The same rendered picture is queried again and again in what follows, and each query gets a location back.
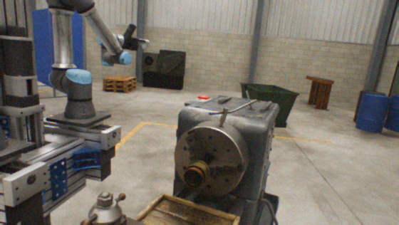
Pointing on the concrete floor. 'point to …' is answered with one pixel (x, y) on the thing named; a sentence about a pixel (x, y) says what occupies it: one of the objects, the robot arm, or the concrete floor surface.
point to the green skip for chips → (279, 95)
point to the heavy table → (320, 92)
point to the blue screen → (45, 61)
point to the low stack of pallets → (120, 83)
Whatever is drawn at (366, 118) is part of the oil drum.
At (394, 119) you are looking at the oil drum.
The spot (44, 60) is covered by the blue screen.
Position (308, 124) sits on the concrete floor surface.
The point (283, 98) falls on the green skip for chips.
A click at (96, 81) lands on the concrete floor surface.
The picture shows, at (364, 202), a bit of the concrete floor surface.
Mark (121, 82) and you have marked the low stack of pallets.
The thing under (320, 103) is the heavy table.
